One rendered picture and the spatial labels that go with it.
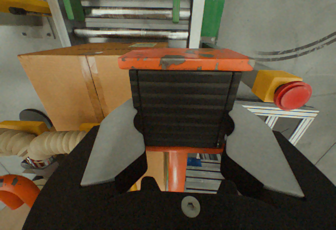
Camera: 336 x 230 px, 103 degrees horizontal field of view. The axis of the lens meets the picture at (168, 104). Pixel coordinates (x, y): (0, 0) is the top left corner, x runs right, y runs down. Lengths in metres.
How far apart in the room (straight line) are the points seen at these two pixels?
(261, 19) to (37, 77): 1.46
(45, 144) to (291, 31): 1.65
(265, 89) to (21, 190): 0.52
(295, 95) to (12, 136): 0.55
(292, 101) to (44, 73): 0.65
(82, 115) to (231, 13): 1.26
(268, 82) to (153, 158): 0.47
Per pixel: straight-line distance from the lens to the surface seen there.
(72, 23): 0.94
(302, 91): 0.40
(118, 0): 0.88
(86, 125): 0.35
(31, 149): 0.33
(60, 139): 0.30
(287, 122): 1.75
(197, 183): 0.80
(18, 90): 2.29
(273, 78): 0.41
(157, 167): 0.64
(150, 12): 0.78
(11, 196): 0.37
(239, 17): 1.41
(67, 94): 0.53
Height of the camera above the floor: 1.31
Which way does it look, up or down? 61 degrees down
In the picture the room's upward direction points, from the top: 174 degrees counter-clockwise
